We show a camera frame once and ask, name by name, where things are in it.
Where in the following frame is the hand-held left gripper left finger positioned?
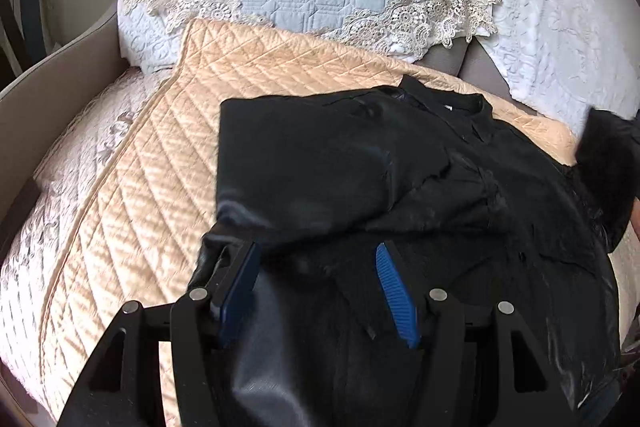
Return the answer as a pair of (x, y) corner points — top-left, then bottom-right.
(57, 241), (263, 427)

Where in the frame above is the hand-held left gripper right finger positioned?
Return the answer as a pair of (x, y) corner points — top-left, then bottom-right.
(376, 241), (583, 427)

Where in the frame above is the peach quilted blanket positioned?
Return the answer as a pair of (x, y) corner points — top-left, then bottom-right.
(37, 18), (581, 427)

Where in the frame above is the black garment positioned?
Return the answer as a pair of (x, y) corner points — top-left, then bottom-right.
(192, 74), (623, 427)

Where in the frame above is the dark wooden chair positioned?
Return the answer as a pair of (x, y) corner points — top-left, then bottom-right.
(0, 0), (46, 72)

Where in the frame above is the white embossed pillow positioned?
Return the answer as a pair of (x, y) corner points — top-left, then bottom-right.
(117, 0), (183, 75)
(475, 0), (640, 128)

